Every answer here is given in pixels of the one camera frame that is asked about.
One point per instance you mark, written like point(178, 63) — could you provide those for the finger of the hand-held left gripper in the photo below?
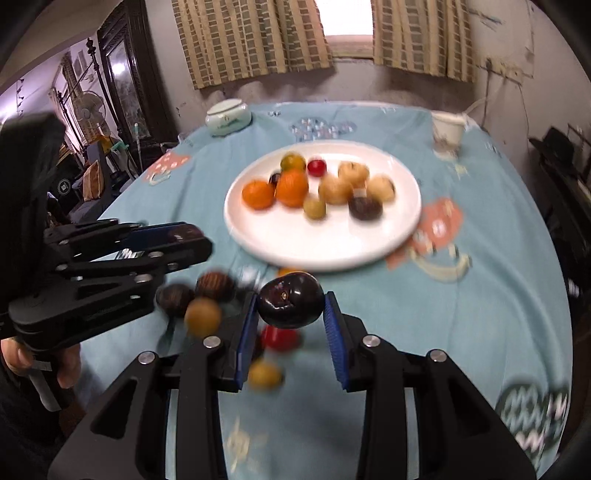
point(138, 233)
point(138, 265)

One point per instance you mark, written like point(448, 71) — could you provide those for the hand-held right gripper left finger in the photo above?
point(247, 341)

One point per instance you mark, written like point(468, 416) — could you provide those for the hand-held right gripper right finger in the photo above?
point(336, 341)

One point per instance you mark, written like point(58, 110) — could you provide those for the dark purple plum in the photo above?
point(275, 179)
point(288, 300)

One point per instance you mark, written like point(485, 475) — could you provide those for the white oval plate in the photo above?
point(323, 240)

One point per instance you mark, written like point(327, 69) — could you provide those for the orange mandarin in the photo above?
point(292, 187)
point(258, 194)

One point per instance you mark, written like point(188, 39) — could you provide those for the small yellow longan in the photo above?
point(264, 374)
point(315, 207)

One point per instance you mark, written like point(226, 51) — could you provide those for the dark brown water chestnut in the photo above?
point(173, 299)
point(364, 207)
point(213, 286)

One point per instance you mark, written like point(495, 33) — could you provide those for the pale yellow plum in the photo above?
point(202, 316)
point(334, 189)
point(353, 173)
point(381, 188)

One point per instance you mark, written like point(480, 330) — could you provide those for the greenish yellow tangerine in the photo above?
point(293, 161)

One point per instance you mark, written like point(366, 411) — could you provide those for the red cherry tomato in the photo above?
point(278, 338)
point(316, 167)

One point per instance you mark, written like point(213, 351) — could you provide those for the person's left hand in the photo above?
point(69, 367)

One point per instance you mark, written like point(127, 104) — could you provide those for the brown cushion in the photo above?
point(92, 182)

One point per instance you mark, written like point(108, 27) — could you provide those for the orange-yellow tangerine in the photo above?
point(288, 272)

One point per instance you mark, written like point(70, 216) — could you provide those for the standing electric fan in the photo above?
point(90, 110)

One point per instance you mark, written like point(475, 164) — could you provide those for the teal heart-print tablecloth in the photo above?
point(461, 323)

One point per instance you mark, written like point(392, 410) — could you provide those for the dark wooden mirror cabinet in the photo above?
point(129, 87)

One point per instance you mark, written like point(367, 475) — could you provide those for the pale green lidded ceramic jar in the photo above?
point(228, 117)

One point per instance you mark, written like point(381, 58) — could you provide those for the checked beige curtain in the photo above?
point(249, 41)
point(420, 37)

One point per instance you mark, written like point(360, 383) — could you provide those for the white paper cup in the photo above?
point(448, 131)

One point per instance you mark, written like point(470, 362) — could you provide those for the black hat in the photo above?
point(554, 145)

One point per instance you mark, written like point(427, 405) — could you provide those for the bright window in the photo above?
point(344, 16)

